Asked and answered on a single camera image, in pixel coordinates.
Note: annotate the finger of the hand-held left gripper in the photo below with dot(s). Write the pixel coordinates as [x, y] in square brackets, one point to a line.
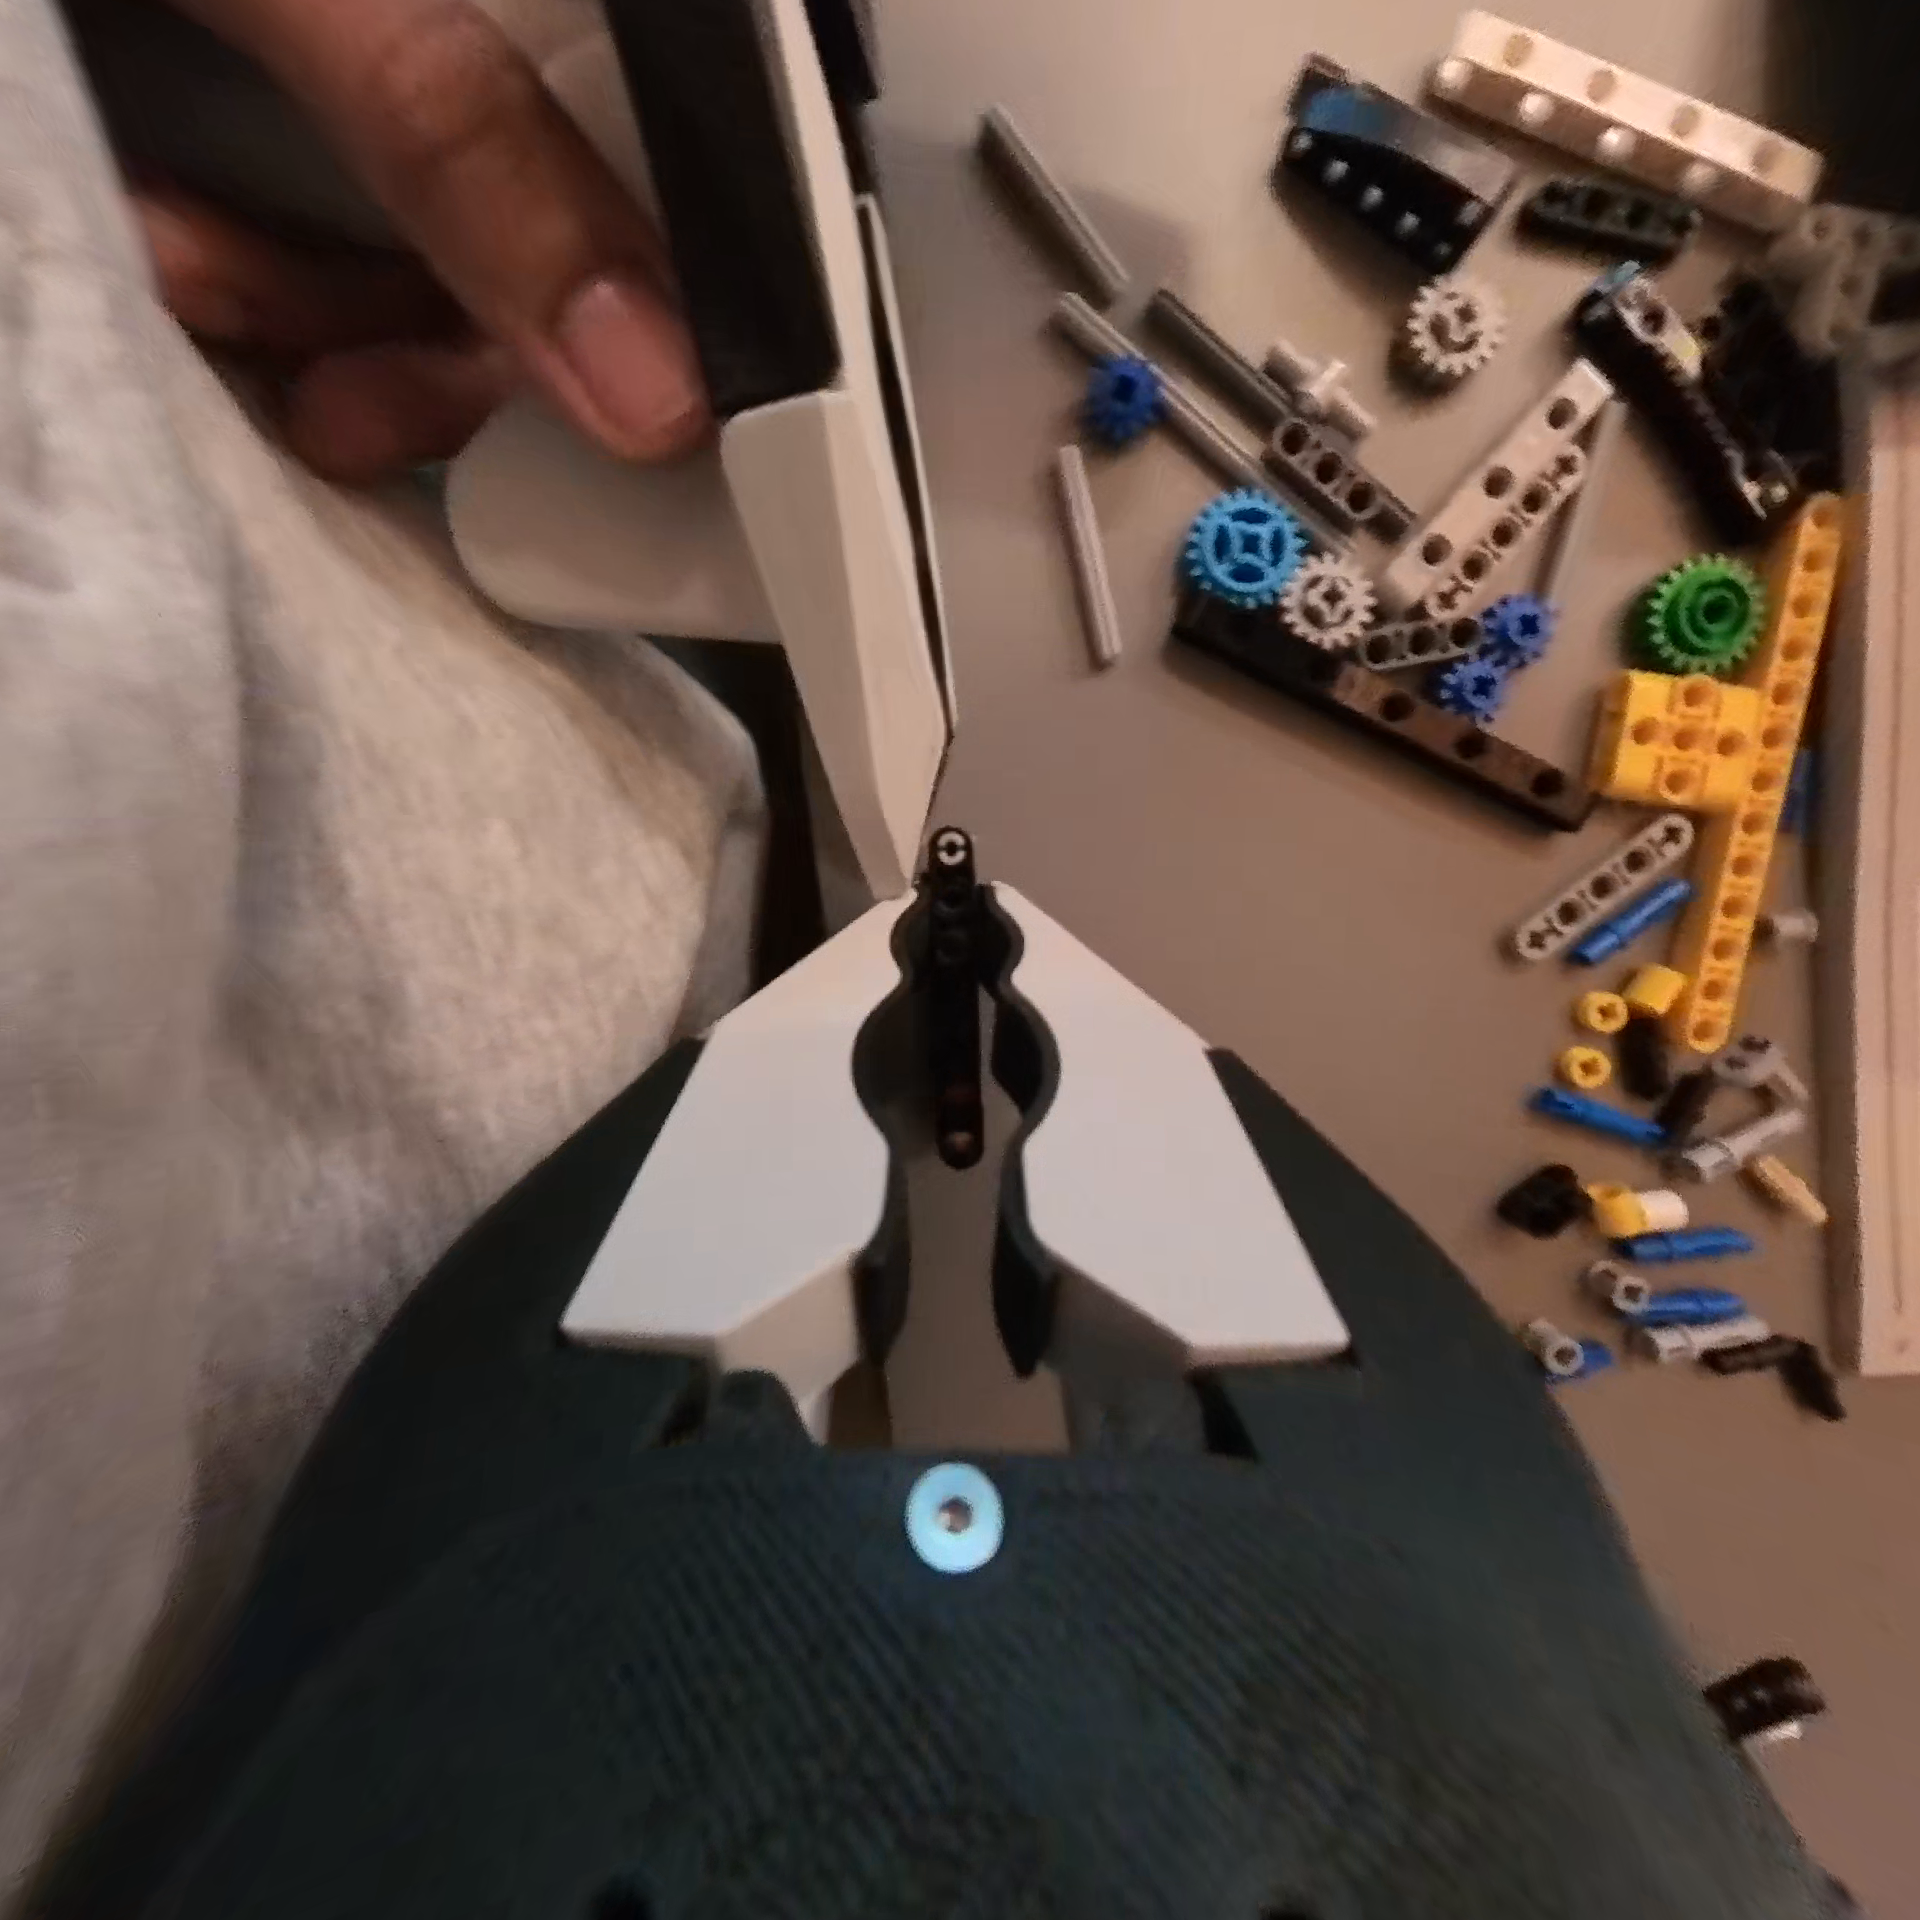
[886, 300]
[839, 600]

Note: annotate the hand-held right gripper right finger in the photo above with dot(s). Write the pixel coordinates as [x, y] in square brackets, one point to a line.
[1171, 1201]

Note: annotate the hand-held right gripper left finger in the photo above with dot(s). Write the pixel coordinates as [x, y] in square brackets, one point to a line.
[722, 1201]

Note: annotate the thin black lego beam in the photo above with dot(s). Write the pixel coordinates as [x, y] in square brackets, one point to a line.
[955, 989]

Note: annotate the light grey lego axle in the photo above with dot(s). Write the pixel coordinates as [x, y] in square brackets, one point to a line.
[1090, 556]

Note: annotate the small blue lego gear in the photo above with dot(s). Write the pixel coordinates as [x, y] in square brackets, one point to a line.
[1469, 687]
[1124, 399]
[1519, 627]

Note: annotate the dark grey lego axle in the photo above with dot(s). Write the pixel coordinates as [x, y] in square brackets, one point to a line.
[1223, 360]

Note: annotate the large blue lego gear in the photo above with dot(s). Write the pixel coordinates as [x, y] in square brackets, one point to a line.
[1242, 551]

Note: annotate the light grey lego connector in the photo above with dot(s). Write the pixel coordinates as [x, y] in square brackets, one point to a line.
[1319, 387]

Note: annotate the short grey lego liftarm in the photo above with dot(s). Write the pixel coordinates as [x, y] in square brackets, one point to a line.
[1339, 480]

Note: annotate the grey lego gear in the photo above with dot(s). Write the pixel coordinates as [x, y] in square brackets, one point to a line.
[1329, 603]

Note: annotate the pile of small lego pins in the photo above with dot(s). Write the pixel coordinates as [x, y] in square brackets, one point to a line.
[1666, 1201]

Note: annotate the black curved lego panel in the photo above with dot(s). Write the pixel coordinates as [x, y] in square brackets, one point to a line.
[1396, 164]

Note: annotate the thin light grey lego liftarm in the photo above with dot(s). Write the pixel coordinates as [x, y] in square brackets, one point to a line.
[1599, 887]

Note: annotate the long black lego beam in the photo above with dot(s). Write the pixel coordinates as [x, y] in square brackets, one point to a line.
[1396, 721]

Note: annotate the blue lego pin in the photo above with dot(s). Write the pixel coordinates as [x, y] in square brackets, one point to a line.
[1633, 917]

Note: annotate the tan lego gear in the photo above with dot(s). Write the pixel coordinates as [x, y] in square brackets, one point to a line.
[1455, 331]

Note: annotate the small grey lego liftarm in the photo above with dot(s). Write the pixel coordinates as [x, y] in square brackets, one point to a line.
[1419, 640]

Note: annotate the yellow lego beam assembly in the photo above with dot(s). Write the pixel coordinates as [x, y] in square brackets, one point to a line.
[1748, 840]

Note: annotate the long white lego beam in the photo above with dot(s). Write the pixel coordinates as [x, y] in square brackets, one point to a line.
[1622, 129]

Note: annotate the black lego connector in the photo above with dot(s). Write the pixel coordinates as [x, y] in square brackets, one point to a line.
[1764, 1703]

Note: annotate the green lego gear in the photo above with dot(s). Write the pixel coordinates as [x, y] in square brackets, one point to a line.
[1699, 612]

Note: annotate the black lego assembly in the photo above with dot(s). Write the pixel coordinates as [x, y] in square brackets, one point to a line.
[1695, 404]

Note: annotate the person's left hand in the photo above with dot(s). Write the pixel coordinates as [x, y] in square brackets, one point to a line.
[524, 195]

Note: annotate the person's grey clothing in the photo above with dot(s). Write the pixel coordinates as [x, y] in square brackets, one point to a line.
[301, 930]

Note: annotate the grey lego frame piece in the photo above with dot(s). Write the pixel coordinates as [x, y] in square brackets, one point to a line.
[1838, 269]

